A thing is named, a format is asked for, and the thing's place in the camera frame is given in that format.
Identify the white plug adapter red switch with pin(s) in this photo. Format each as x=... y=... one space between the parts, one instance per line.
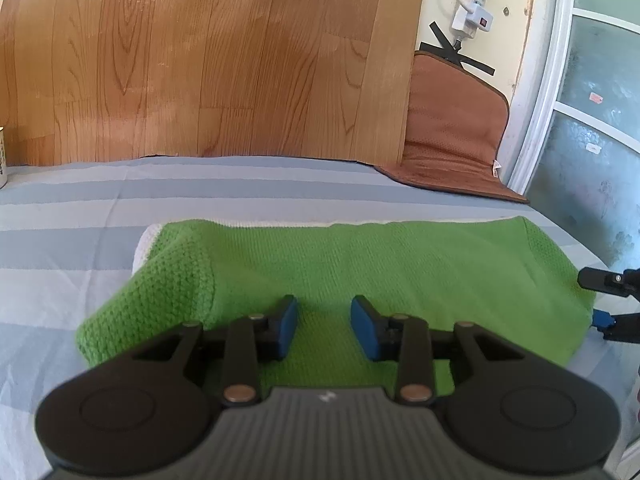
x=475 y=22

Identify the black tape strip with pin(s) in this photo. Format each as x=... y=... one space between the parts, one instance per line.
x=475 y=65
x=442 y=42

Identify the black white green knitted sweater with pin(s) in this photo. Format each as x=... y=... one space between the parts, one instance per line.
x=400 y=265

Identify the white enamel mug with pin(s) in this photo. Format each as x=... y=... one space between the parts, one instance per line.
x=2 y=160

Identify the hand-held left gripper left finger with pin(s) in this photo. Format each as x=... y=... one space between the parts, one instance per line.
x=287 y=325

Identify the white framed frosted window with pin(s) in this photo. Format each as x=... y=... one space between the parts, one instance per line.
x=542 y=100

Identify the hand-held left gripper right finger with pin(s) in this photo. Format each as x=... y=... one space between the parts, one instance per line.
x=365 y=327

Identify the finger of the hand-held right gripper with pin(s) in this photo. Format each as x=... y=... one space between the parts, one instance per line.
x=605 y=280
x=625 y=327

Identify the brown seat mat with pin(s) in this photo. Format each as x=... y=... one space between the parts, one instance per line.
x=450 y=125

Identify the wood-pattern vinyl sheet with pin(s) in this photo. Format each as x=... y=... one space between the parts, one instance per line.
x=200 y=60

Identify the blue grey striped bed sheet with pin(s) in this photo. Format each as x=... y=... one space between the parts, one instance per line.
x=75 y=210

